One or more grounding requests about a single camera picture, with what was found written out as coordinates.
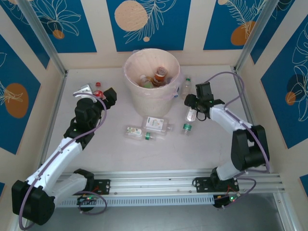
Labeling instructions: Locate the flat square clear bottle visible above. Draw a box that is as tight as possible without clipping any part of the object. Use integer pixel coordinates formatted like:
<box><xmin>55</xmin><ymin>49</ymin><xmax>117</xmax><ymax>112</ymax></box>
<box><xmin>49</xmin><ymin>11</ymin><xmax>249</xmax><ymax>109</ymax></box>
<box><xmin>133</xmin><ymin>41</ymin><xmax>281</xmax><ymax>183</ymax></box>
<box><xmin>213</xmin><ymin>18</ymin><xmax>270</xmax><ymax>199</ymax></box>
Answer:
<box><xmin>141</xmin><ymin>115</ymin><xmax>174</xmax><ymax>133</ymax></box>

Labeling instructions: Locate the pink translucent bin liner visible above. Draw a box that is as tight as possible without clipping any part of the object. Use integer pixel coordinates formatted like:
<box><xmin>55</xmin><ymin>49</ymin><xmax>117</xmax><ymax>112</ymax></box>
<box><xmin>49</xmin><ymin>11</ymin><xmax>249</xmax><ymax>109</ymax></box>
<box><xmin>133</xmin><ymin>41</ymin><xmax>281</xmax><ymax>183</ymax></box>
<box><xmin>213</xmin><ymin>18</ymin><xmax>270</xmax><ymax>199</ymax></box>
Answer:
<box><xmin>123</xmin><ymin>48</ymin><xmax>186</xmax><ymax>101</ymax></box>

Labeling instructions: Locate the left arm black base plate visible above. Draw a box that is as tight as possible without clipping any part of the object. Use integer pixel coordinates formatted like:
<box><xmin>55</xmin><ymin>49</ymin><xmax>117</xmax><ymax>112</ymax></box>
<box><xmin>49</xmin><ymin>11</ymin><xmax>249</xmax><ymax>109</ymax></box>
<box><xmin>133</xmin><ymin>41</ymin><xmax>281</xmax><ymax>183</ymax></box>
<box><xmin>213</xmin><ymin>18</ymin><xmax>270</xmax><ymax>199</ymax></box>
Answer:
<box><xmin>66</xmin><ymin>179</ymin><xmax>111</xmax><ymax>195</ymax></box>

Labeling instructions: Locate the aluminium side rail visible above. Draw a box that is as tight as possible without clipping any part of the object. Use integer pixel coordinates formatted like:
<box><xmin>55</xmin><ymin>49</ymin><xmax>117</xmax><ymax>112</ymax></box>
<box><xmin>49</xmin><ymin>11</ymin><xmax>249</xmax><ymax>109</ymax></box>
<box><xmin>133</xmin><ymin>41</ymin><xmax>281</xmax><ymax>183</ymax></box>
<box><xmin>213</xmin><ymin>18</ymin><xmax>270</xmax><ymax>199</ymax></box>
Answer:
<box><xmin>232</xmin><ymin>67</ymin><xmax>270</xmax><ymax>174</ymax></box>
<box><xmin>35</xmin><ymin>71</ymin><xmax>69</xmax><ymax>179</ymax></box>

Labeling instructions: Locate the green label plastic bottle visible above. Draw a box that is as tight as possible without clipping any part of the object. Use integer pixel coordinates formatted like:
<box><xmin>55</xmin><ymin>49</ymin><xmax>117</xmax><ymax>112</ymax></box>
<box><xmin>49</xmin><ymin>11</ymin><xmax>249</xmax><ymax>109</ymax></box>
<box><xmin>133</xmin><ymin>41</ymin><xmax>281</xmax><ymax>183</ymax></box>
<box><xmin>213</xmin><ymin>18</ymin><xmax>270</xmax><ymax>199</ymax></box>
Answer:
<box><xmin>139</xmin><ymin>74</ymin><xmax>153</xmax><ymax>89</ymax></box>

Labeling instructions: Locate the small green band bottle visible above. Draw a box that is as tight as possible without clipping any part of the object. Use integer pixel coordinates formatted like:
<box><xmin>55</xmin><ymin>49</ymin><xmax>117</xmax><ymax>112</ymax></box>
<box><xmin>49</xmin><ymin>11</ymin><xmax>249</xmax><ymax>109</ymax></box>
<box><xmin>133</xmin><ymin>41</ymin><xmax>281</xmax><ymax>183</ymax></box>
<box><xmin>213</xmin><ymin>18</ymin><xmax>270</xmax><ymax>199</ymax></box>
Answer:
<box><xmin>180</xmin><ymin>122</ymin><xmax>193</xmax><ymax>137</ymax></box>

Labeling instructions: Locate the cream plastic bin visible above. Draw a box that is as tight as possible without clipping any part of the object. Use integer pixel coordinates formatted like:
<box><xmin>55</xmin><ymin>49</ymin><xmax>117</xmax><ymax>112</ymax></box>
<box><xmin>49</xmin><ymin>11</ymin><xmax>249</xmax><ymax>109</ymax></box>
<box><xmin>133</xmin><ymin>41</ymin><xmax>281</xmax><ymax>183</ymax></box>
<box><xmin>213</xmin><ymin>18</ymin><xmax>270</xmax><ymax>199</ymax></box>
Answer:
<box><xmin>123</xmin><ymin>48</ymin><xmax>181</xmax><ymax>116</ymax></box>

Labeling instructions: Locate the green neck clear bottle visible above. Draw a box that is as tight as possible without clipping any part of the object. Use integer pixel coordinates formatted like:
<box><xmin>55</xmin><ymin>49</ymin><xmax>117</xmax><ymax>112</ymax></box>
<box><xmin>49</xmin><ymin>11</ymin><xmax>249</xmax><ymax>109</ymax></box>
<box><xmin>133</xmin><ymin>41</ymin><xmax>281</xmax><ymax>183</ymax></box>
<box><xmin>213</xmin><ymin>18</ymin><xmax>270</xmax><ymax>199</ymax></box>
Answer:
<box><xmin>180</xmin><ymin>77</ymin><xmax>193</xmax><ymax>100</ymax></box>

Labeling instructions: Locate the aluminium frame post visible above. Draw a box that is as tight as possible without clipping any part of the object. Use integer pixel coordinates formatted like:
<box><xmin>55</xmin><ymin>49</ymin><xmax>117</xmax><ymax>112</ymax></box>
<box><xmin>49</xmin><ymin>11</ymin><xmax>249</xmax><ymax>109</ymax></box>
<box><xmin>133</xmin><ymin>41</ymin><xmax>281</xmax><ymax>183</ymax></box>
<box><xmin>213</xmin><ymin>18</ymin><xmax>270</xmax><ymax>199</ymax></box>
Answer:
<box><xmin>16</xmin><ymin>0</ymin><xmax>68</xmax><ymax>76</ymax></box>
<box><xmin>234</xmin><ymin>0</ymin><xmax>281</xmax><ymax>73</ymax></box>

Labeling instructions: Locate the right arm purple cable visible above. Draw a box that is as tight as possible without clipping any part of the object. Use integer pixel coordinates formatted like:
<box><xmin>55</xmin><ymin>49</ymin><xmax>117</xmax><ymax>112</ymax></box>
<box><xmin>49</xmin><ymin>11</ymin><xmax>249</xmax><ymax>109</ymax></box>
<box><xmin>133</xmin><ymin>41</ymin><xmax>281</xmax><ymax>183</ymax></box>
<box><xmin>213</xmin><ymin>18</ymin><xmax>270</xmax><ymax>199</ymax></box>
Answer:
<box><xmin>206</xmin><ymin>71</ymin><xmax>270</xmax><ymax>209</ymax></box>

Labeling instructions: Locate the slotted grey cable tray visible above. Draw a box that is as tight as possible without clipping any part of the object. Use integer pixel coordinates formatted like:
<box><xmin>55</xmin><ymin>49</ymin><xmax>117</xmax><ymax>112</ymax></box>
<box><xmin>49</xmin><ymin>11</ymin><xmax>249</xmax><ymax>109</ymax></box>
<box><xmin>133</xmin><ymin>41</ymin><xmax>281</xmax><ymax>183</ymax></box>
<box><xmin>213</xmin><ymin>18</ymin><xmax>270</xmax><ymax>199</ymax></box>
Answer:
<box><xmin>51</xmin><ymin>195</ymin><xmax>215</xmax><ymax>208</ymax></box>

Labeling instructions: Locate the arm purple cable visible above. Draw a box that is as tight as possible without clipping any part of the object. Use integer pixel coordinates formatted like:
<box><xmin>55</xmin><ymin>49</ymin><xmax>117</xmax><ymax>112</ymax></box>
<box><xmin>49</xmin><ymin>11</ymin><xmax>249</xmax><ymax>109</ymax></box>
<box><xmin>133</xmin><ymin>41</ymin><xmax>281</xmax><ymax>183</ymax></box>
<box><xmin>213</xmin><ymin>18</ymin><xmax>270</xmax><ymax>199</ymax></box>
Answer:
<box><xmin>18</xmin><ymin>96</ymin><xmax>108</xmax><ymax>229</ymax></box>
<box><xmin>206</xmin><ymin>71</ymin><xmax>270</xmax><ymax>209</ymax></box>

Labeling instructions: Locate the red white label bottle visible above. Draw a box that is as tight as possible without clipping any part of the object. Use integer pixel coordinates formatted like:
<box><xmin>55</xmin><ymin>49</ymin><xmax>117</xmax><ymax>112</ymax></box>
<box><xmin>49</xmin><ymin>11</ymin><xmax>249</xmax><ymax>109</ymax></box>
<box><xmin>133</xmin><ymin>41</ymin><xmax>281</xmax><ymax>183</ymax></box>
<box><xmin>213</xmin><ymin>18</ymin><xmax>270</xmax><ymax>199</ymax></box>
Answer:
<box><xmin>185</xmin><ymin>107</ymin><xmax>197</xmax><ymax>123</ymax></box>

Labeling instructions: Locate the aluminium mounting rail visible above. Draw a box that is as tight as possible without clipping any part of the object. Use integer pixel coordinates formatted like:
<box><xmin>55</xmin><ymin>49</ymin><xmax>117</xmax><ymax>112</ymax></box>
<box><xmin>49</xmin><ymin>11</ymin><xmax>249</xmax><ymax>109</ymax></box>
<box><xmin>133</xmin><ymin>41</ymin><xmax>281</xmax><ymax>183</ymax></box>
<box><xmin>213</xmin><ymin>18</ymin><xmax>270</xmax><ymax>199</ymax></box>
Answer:
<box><xmin>20</xmin><ymin>169</ymin><xmax>286</xmax><ymax>197</ymax></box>

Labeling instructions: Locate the red label cola bottle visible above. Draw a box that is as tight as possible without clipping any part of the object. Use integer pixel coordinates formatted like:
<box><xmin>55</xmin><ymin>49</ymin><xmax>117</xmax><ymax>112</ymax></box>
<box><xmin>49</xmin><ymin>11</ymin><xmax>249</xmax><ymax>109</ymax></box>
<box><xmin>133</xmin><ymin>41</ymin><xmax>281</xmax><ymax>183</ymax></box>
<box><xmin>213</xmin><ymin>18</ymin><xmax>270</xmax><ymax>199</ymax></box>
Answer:
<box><xmin>93</xmin><ymin>81</ymin><xmax>106</xmax><ymax>100</ymax></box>

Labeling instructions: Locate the brown label plastic bottle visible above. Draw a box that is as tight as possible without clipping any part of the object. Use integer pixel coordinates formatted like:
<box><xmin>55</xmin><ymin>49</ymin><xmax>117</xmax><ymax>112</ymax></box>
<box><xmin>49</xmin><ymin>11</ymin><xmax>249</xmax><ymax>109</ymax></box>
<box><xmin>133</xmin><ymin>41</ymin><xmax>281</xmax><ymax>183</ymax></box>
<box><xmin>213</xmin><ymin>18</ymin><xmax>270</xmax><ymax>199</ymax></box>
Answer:
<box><xmin>153</xmin><ymin>67</ymin><xmax>168</xmax><ymax>88</ymax></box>

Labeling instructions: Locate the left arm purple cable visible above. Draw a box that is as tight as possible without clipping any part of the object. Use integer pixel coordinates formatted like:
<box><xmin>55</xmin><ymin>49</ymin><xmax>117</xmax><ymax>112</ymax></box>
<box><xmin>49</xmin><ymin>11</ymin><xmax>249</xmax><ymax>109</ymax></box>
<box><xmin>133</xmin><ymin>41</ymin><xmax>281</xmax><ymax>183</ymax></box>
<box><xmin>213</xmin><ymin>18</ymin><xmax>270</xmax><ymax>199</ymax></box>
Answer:
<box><xmin>18</xmin><ymin>96</ymin><xmax>108</xmax><ymax>229</ymax></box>

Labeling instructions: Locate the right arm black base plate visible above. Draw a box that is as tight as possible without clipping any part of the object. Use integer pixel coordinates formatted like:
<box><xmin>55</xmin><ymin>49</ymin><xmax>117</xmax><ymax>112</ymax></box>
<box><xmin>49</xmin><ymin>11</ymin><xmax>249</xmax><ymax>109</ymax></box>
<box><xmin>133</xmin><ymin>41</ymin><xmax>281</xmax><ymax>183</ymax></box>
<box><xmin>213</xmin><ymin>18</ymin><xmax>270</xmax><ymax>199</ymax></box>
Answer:
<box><xmin>192</xmin><ymin>177</ymin><xmax>240</xmax><ymax>193</ymax></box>

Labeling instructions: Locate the grey metal sheet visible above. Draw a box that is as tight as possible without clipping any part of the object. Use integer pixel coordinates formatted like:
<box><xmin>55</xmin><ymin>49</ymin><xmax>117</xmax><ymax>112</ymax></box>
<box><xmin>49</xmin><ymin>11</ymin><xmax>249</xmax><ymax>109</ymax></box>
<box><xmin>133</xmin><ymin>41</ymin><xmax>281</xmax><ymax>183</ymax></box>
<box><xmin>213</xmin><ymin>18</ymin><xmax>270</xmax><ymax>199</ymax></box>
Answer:
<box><xmin>23</xmin><ymin>204</ymin><xmax>286</xmax><ymax>231</ymax></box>

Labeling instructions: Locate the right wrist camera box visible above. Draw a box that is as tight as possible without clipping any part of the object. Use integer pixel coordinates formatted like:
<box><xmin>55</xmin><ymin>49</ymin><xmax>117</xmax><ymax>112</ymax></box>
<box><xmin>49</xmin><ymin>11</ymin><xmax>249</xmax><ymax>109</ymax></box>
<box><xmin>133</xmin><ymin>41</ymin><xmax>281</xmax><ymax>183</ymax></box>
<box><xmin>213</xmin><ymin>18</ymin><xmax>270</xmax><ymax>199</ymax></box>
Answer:
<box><xmin>195</xmin><ymin>82</ymin><xmax>214</xmax><ymax>100</ymax></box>

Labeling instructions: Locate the white label green ring bottle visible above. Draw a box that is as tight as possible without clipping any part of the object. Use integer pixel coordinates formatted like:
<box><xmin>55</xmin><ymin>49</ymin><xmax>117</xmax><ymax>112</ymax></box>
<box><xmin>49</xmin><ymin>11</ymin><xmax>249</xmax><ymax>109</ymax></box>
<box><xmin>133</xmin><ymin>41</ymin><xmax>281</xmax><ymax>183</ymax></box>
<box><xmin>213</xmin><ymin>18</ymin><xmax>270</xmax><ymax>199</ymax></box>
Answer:
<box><xmin>124</xmin><ymin>125</ymin><xmax>157</xmax><ymax>141</ymax></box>

